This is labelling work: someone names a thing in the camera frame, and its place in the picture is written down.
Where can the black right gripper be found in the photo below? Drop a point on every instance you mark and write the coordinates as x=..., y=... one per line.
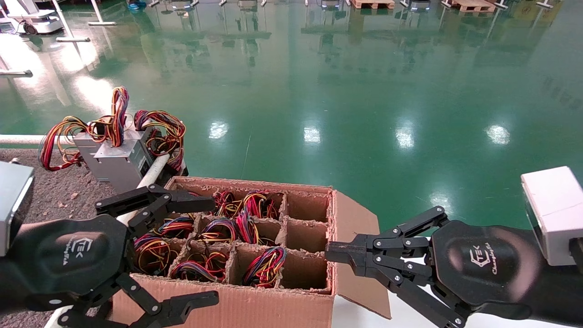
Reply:
x=483, y=264

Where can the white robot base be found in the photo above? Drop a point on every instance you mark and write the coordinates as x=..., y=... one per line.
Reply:
x=36, y=23

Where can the white table frame pipe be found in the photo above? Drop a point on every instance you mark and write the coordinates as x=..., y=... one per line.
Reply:
x=18, y=140
x=152, y=175

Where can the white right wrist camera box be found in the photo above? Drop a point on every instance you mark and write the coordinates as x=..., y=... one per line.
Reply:
x=555, y=214

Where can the grey mobile robot base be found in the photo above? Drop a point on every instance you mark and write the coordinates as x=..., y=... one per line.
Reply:
x=331, y=4
x=420, y=5
x=181, y=4

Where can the small blue object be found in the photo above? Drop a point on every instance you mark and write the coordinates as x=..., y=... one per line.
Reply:
x=136, y=4

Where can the white stand foot bar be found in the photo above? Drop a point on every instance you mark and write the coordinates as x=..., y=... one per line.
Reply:
x=16, y=72

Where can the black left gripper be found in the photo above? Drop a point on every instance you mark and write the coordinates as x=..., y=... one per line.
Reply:
x=68, y=259

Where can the wooden pallet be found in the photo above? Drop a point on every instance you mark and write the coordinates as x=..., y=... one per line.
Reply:
x=371, y=4
x=473, y=6

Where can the brown cardboard box with dividers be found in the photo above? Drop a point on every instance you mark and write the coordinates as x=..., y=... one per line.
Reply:
x=227, y=305

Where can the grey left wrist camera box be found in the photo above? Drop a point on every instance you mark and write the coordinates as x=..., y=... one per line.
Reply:
x=11, y=205

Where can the white stand pole with foot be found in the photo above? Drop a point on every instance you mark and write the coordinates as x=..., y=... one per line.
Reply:
x=102, y=23
x=73, y=39

